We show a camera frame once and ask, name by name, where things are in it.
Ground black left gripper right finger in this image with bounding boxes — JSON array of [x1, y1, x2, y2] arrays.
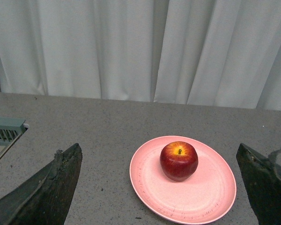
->
[[236, 143, 281, 225]]

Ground red apple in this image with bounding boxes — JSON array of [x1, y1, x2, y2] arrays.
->
[[159, 141, 199, 182]]

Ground grey green slotted rack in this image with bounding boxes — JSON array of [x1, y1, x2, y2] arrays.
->
[[0, 117, 30, 160]]

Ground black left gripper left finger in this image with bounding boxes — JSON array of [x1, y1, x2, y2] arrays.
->
[[0, 143, 82, 225]]

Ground white curtain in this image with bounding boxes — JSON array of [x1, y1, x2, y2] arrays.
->
[[0, 0, 281, 110]]

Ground pink plate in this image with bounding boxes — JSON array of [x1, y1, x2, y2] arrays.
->
[[130, 135, 237, 225]]

